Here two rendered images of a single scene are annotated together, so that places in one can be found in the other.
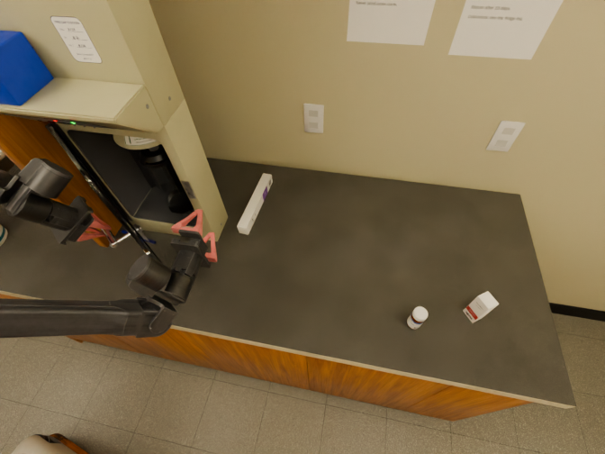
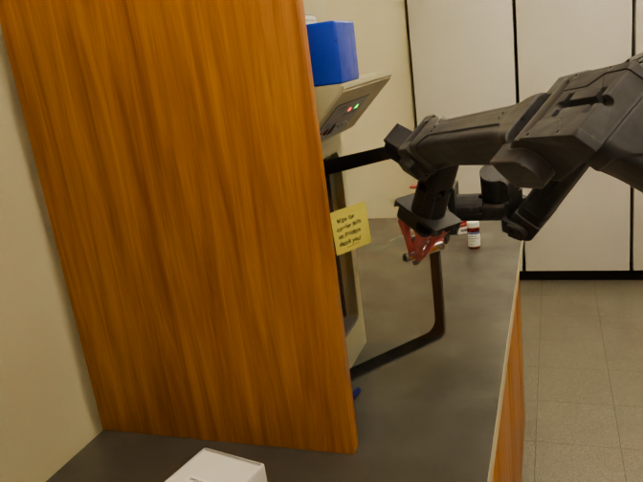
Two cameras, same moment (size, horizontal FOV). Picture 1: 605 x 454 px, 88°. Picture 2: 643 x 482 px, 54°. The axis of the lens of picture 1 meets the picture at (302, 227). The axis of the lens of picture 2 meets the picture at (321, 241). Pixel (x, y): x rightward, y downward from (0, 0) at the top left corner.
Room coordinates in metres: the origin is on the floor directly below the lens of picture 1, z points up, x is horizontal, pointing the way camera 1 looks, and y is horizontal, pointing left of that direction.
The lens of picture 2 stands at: (0.51, 1.58, 1.55)
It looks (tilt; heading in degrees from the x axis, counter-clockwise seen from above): 16 degrees down; 277
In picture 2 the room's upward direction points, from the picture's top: 7 degrees counter-clockwise
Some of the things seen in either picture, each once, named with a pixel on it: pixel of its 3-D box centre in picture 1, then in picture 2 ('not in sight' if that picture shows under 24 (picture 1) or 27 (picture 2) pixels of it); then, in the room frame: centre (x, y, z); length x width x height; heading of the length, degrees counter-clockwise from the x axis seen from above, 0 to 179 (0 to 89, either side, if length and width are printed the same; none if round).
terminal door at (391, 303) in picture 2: (116, 211); (377, 262); (0.56, 0.50, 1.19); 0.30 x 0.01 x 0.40; 40
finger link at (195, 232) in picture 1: (194, 229); not in sight; (0.44, 0.25, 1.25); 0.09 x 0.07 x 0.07; 167
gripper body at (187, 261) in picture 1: (187, 263); (466, 207); (0.37, 0.27, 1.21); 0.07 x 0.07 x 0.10; 77
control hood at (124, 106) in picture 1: (72, 116); (341, 109); (0.59, 0.46, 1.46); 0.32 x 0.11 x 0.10; 76
